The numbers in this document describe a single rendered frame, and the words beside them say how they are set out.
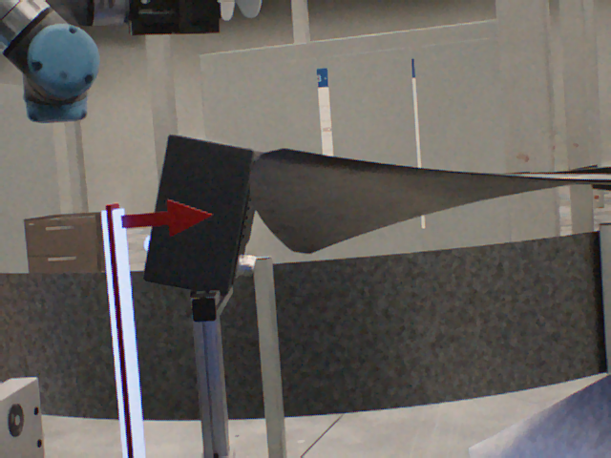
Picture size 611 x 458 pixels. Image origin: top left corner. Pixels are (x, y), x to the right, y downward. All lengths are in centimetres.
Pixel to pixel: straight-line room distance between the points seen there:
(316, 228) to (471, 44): 601
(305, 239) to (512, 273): 188
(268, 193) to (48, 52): 51
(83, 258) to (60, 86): 633
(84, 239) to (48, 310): 468
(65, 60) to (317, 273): 144
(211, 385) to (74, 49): 42
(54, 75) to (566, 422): 66
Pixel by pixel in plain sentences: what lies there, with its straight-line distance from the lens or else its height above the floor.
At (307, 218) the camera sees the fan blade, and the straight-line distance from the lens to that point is 64.
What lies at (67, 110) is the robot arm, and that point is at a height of 129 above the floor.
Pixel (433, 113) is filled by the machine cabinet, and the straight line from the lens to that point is 667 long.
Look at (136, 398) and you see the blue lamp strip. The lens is 62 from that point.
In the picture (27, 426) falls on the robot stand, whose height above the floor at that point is 95.
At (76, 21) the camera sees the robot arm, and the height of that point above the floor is 140.
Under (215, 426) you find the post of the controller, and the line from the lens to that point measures 117.
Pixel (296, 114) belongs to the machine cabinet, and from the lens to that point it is 693.
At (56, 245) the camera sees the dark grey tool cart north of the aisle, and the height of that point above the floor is 68.
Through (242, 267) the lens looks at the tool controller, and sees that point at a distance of 121.
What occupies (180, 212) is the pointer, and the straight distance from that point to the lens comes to 59.
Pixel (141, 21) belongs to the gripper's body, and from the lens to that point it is 124.
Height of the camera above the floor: 121
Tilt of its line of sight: 4 degrees down
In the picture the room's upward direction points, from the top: 4 degrees counter-clockwise
